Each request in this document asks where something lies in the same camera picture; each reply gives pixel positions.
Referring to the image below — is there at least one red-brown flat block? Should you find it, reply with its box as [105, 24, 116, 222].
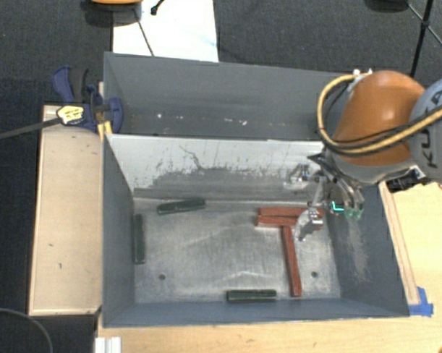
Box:
[278, 226, 306, 299]
[254, 215, 301, 229]
[257, 205, 326, 220]

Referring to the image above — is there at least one grey metal bin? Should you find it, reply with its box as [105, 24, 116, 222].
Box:
[93, 51, 420, 339]

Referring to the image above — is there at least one dark green flat block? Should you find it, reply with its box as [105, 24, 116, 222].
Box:
[156, 195, 207, 218]
[226, 286, 279, 306]
[132, 213, 149, 265]

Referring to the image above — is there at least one black cylinder on white bracket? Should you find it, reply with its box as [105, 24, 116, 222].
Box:
[385, 166, 428, 195]

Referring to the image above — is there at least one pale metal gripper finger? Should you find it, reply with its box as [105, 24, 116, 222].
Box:
[297, 218, 325, 244]
[294, 207, 324, 231]

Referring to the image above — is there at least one pale wood flat board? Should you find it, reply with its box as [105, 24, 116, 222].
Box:
[27, 103, 111, 319]

